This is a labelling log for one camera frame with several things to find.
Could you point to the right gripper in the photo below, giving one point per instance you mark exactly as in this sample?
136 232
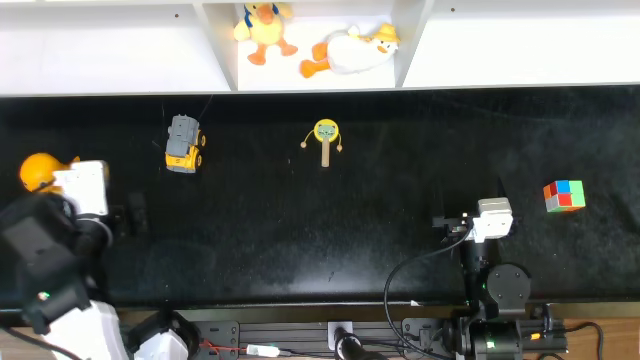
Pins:
450 225

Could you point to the yellow rattle drum toy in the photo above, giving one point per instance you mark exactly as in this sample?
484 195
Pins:
326 132

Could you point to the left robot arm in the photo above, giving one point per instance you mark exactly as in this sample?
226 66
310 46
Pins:
45 270

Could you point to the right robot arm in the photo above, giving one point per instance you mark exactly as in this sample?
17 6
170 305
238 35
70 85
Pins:
500 300

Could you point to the many-coloured puzzle cube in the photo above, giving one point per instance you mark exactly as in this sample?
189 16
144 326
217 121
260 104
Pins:
565 196

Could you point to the white plush duck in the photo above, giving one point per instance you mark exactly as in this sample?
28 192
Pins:
357 52

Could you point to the yellow plush duck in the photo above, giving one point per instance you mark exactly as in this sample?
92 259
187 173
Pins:
266 30

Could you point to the grey and yellow toy truck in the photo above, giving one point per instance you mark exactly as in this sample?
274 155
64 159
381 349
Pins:
183 145

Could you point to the white shelf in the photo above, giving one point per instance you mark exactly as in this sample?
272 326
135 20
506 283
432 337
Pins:
100 55

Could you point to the yellow rubber duck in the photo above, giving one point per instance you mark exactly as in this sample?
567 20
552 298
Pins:
37 171

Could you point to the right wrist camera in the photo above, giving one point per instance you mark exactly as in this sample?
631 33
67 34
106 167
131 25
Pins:
492 220

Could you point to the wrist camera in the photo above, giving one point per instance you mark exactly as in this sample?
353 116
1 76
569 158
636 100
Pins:
85 187
492 220

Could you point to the mounting rail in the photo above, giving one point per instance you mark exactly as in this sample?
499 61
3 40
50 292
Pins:
300 337

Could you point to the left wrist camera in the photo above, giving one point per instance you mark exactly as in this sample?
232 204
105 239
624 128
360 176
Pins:
85 187

